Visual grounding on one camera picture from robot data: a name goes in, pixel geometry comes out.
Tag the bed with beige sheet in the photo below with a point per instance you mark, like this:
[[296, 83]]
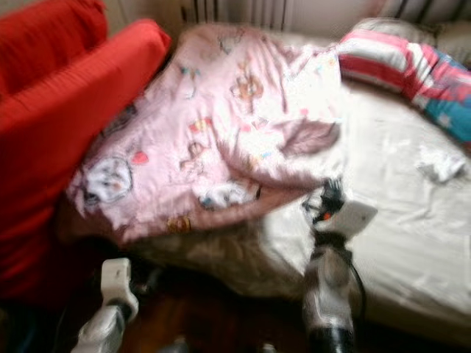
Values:
[[397, 235]]

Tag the white crumpled cloth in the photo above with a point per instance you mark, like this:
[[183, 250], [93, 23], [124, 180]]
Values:
[[441, 163]]

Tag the pink cartoon print quilt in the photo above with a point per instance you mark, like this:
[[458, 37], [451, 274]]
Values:
[[213, 125]]

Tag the striped red blue bolster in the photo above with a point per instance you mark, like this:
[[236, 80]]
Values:
[[397, 59]]

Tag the long red sofa cushion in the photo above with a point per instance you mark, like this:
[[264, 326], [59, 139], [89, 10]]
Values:
[[66, 140]]

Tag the red sofa back cushion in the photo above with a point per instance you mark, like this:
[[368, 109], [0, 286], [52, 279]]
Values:
[[44, 44]]

